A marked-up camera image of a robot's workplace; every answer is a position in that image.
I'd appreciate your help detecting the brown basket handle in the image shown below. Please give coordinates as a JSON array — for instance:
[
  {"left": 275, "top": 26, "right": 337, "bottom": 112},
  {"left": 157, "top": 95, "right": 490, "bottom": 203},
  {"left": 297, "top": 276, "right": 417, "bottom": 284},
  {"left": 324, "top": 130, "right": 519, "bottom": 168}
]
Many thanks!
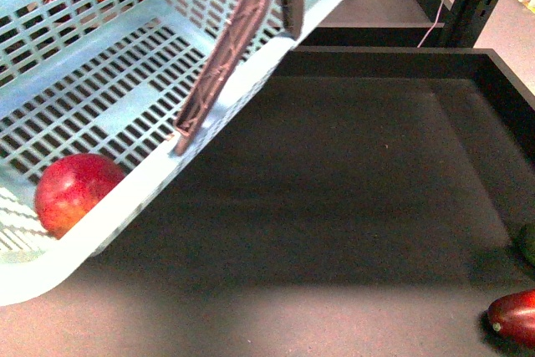
[{"left": 173, "top": 0, "right": 304, "bottom": 156}]

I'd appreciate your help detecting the light blue plastic basket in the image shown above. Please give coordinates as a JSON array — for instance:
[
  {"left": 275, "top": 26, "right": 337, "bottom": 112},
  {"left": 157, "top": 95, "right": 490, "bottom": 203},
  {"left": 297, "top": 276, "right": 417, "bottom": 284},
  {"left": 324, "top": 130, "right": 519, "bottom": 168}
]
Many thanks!
[{"left": 0, "top": 0, "right": 352, "bottom": 307}]

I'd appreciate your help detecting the dark green avocado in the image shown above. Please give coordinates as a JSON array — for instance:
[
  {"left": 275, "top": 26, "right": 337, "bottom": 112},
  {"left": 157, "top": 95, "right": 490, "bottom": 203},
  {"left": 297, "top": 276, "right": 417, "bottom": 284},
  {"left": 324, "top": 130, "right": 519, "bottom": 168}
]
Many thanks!
[{"left": 517, "top": 223, "right": 535, "bottom": 266}]

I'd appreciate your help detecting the dark red mango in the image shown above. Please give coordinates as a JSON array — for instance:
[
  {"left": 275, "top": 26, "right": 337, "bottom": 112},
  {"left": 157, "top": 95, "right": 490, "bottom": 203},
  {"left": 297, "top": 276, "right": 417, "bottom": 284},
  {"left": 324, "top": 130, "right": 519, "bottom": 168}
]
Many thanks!
[{"left": 487, "top": 289, "right": 534, "bottom": 349}]

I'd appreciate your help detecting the pink cable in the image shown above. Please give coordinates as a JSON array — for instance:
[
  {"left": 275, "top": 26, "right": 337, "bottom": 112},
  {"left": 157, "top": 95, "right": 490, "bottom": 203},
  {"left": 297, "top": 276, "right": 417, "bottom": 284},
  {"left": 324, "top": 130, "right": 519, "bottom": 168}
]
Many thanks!
[{"left": 416, "top": 0, "right": 467, "bottom": 48}]

